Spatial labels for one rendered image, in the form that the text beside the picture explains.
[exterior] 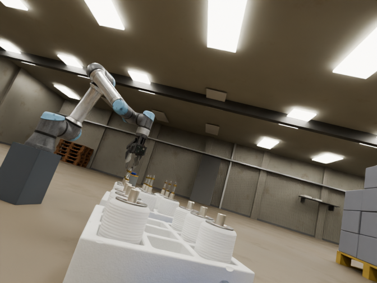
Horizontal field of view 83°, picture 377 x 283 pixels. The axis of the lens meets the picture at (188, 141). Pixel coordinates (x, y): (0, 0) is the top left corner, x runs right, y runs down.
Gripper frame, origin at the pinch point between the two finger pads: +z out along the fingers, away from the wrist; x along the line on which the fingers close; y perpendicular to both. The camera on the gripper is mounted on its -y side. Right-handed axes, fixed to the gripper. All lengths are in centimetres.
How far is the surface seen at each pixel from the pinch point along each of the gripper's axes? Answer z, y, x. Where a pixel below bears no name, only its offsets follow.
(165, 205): 13.0, 33.1, 10.6
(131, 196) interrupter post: 9, 76, -26
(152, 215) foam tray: 18.4, 35.1, 4.3
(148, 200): 12.7, 31.4, 2.3
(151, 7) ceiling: -302, -239, 27
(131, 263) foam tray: 20, 83, -25
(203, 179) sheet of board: -76, -672, 630
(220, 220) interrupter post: 9, 83, -4
